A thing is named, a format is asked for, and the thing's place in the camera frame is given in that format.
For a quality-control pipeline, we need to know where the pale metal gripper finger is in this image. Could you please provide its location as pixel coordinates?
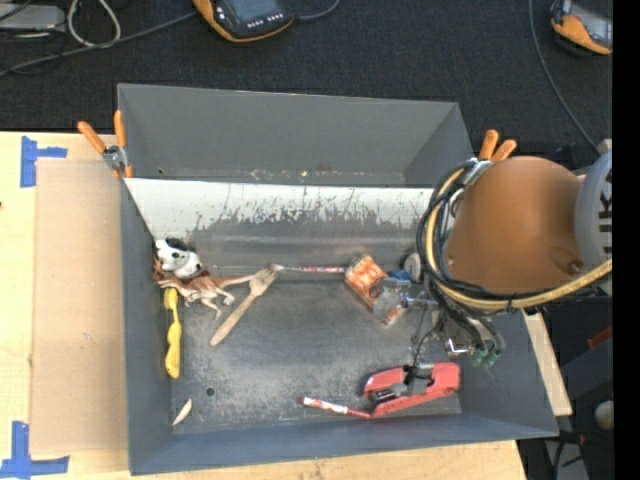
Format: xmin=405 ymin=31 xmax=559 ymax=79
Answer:
xmin=382 ymin=277 xmax=426 ymax=295
xmin=374 ymin=292 xmax=437 ymax=320

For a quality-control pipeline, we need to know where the white round object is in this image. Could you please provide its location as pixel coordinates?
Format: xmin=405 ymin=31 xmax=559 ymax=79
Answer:
xmin=403 ymin=252 xmax=425 ymax=283

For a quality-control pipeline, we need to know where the orange and white box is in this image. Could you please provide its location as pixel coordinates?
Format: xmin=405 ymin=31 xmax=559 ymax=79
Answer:
xmin=343 ymin=253 xmax=407 ymax=325

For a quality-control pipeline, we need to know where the red hand tool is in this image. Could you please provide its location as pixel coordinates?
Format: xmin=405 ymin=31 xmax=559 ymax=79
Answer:
xmin=360 ymin=361 xmax=462 ymax=418

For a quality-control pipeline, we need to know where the grey metal bin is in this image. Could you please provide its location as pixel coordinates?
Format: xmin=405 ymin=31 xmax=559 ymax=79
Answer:
xmin=115 ymin=82 xmax=560 ymax=477

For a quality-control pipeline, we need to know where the red patterned pencil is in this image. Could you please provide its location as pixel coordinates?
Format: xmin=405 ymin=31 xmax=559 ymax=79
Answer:
xmin=299 ymin=395 xmax=372 ymax=420

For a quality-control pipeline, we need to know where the wooden fork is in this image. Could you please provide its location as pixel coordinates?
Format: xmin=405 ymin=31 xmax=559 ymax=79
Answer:
xmin=208 ymin=267 xmax=279 ymax=348

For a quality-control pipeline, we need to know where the brown toy dinosaur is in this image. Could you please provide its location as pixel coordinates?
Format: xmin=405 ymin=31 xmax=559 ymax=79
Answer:
xmin=152 ymin=257 xmax=261 ymax=320

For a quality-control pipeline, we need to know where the black and white toy dog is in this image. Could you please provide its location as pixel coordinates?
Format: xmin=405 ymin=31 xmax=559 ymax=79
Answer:
xmin=153 ymin=237 xmax=205 ymax=279

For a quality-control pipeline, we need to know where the yellow toothbrush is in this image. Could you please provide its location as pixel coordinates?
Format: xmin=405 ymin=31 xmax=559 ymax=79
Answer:
xmin=163 ymin=287 xmax=184 ymax=380

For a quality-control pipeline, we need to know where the small pale wooden sliver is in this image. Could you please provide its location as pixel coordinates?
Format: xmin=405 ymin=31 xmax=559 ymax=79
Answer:
xmin=171 ymin=397 xmax=194 ymax=427

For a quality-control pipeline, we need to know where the brown cardboard board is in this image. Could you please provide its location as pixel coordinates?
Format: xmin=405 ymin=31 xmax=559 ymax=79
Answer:
xmin=27 ymin=157 xmax=132 ymax=462

